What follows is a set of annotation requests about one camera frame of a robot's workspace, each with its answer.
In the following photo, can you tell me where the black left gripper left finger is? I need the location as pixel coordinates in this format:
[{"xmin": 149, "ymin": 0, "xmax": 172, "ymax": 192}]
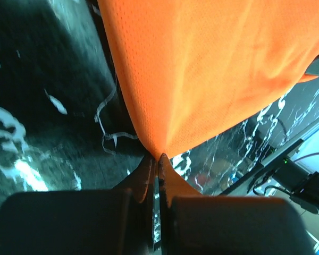
[{"xmin": 0, "ymin": 155, "xmax": 156, "ymax": 254}]

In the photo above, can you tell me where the orange t shirt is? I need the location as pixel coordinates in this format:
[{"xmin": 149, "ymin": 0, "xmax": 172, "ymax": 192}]
[{"xmin": 98, "ymin": 1, "xmax": 319, "ymax": 158}]

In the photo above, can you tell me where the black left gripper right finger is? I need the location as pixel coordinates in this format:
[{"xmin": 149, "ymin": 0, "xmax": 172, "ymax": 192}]
[{"xmin": 158, "ymin": 154, "xmax": 314, "ymax": 254}]

